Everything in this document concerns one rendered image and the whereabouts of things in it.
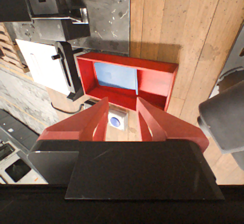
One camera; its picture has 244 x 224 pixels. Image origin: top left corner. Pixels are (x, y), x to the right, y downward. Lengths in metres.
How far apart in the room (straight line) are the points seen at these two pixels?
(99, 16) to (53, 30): 0.11
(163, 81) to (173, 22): 0.12
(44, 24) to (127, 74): 0.23
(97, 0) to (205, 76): 0.29
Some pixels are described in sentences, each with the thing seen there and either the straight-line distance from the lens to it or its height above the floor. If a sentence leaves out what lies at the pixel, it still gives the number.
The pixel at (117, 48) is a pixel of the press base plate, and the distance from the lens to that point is 0.35.
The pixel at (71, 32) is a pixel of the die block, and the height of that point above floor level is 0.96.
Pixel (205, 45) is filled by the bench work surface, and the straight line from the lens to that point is 0.29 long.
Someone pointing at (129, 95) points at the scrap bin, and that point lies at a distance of 0.37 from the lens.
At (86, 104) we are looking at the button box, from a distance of 0.49.
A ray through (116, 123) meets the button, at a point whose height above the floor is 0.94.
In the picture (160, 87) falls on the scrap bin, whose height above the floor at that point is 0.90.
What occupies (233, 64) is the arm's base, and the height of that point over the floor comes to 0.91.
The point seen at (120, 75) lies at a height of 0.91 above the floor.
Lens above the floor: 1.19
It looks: 44 degrees down
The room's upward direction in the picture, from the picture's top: 135 degrees counter-clockwise
